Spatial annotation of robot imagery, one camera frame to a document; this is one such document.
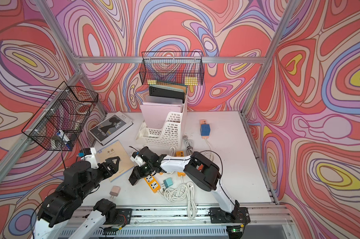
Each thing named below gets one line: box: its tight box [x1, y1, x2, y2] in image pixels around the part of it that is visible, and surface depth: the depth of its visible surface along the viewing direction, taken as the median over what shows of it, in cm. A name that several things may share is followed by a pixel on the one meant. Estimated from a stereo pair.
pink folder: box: [140, 102, 182, 129], surface depth 86 cm
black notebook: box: [149, 85, 185, 104], surface depth 95 cm
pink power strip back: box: [199, 119, 208, 126], surface depth 113 cm
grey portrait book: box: [88, 110, 134, 146], surface depth 108 cm
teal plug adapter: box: [163, 177, 174, 188], surface depth 85 cm
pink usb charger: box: [109, 185, 121, 199], surface depth 82 cm
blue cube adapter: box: [200, 123, 211, 136], surface depth 103 cm
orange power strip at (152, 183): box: [143, 175, 161, 194], surface depth 84 cm
